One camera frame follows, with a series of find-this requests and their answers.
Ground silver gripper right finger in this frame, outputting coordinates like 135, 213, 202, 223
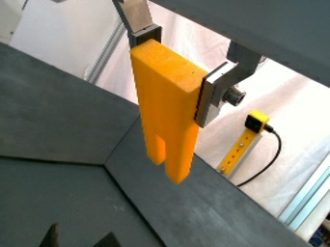
195, 41, 263, 127

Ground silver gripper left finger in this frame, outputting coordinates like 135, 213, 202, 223
112, 0, 163, 47

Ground yellow forked double-square block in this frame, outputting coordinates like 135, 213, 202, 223
130, 40, 206, 183

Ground black sensor cable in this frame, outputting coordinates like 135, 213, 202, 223
236, 124, 283, 188

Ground aluminium frame profile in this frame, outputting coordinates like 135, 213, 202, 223
84, 20, 127, 85

